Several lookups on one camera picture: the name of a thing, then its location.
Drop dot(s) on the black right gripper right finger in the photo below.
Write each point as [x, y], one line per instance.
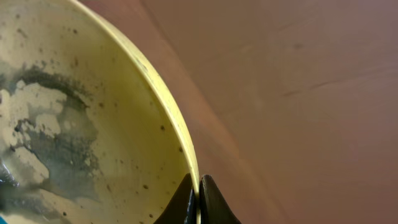
[214, 208]

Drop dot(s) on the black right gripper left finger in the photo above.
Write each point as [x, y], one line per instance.
[182, 206]

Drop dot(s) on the yellow-green plate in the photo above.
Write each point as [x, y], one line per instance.
[90, 133]

